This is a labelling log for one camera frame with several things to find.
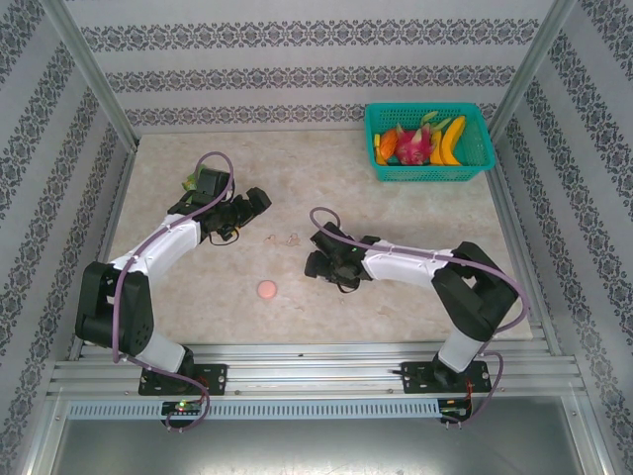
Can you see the round pink earbud charging case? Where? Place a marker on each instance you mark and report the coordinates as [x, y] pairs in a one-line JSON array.
[[267, 289]]

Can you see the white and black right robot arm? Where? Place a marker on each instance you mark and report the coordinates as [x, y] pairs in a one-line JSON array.
[[395, 267]]

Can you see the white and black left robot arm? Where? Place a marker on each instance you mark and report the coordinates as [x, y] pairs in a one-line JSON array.
[[163, 242]]

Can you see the green snack packet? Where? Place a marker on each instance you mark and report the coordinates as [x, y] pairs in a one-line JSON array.
[[189, 182]]

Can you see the yellow toy fruit slice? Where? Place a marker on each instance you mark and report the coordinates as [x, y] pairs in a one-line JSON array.
[[377, 153]]

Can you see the orange toy fruit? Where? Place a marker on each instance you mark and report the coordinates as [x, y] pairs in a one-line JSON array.
[[388, 144]]

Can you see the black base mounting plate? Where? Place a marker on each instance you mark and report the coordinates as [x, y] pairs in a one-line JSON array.
[[217, 378], [413, 376]]

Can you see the pink toy dragon fruit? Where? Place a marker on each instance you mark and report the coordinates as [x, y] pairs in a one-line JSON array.
[[413, 146]]

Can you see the yellow toy banana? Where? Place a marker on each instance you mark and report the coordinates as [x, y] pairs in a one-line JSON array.
[[452, 143]]

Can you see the teal plastic basket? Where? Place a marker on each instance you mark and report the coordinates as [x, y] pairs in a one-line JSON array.
[[475, 148]]

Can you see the small green circuit board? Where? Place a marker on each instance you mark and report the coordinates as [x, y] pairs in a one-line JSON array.
[[455, 411], [182, 407]]

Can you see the grey metal sheet panel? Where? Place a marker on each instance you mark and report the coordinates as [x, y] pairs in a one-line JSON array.
[[316, 450]]

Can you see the aluminium extrusion rail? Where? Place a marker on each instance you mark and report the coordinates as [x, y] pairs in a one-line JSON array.
[[306, 371]]

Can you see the aluminium side rail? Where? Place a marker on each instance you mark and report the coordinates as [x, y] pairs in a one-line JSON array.
[[104, 237], [516, 247]]

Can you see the aluminium frame post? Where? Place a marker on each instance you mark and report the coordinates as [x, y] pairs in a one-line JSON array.
[[531, 69], [91, 69]]

